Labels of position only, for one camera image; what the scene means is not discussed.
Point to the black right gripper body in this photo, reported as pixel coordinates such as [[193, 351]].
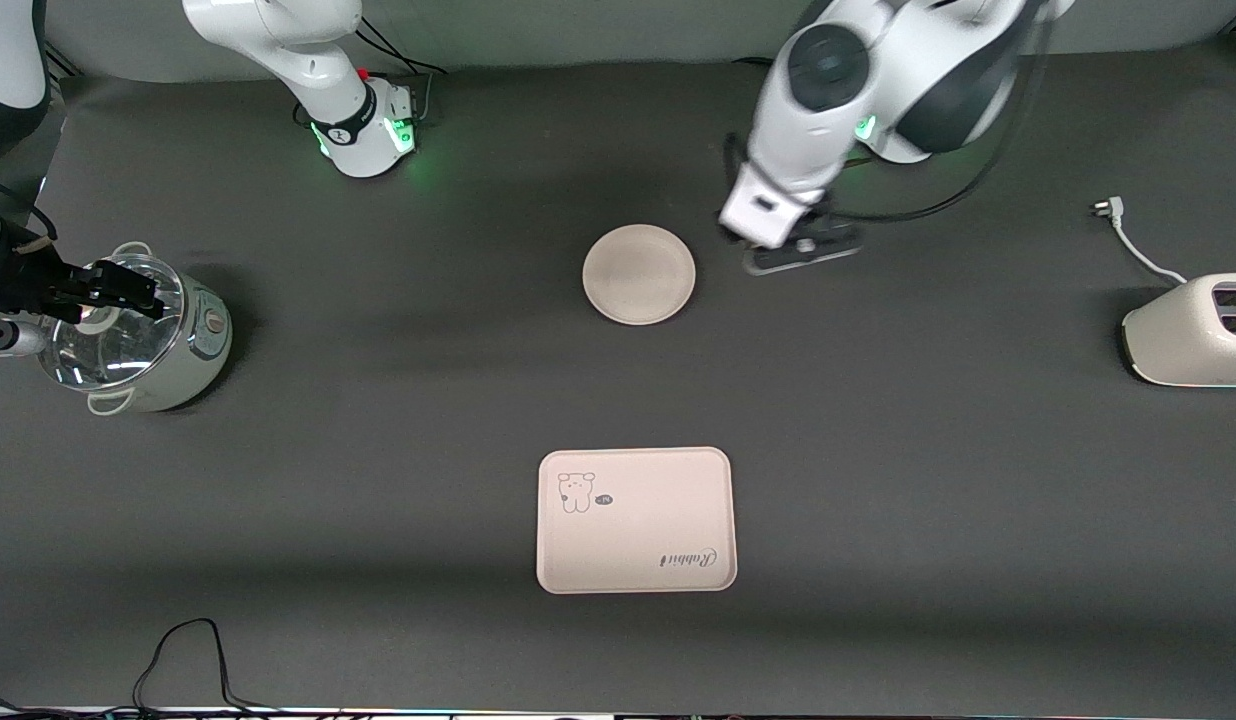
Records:
[[26, 277]]

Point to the round cream plate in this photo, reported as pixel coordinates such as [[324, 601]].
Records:
[[638, 274]]

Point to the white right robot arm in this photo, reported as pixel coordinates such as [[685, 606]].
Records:
[[348, 110]]

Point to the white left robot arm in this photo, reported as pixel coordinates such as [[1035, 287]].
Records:
[[828, 130]]

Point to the cream tray with rabbit print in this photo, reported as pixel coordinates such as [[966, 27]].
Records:
[[638, 530]]

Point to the glass pot lid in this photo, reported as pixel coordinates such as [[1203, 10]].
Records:
[[108, 350]]

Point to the pale green electric pot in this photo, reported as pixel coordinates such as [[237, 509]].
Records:
[[183, 360]]

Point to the cream toaster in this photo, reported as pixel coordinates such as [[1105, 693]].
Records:
[[1178, 345]]

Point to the aluminium frame rail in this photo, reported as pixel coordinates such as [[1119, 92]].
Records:
[[63, 65]]

